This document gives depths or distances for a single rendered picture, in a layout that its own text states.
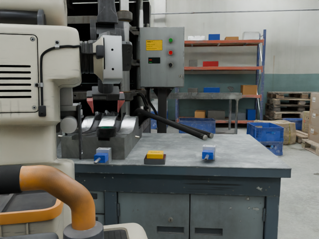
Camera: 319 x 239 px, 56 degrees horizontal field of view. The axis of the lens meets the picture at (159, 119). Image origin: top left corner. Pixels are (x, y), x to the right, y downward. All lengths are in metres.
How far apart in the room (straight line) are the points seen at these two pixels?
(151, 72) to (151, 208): 1.05
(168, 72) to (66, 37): 1.36
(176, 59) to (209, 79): 5.83
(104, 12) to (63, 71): 0.31
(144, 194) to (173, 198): 0.12
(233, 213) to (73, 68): 0.85
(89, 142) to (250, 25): 7.11
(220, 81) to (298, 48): 2.02
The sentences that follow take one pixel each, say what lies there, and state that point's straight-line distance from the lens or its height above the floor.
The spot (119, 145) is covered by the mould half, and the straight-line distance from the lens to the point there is 1.21.
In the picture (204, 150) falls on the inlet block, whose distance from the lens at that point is 1.19.
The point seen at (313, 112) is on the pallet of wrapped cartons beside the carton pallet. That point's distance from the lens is 5.48.
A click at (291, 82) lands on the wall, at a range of 8.18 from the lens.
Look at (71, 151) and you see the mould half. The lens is 1.27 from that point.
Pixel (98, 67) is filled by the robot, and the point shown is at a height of 1.15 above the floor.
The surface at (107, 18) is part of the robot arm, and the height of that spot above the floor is 1.30.
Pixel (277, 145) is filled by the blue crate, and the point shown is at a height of 0.16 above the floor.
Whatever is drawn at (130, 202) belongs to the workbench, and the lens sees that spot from 1.26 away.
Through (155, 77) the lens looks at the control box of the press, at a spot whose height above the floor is 1.14.
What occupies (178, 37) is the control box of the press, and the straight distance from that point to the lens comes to 2.04.
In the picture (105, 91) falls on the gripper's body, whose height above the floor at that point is 1.07.
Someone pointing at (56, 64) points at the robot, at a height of 1.15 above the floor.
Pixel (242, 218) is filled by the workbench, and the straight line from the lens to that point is 1.28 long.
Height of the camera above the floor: 1.11
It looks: 7 degrees down
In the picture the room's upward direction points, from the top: straight up
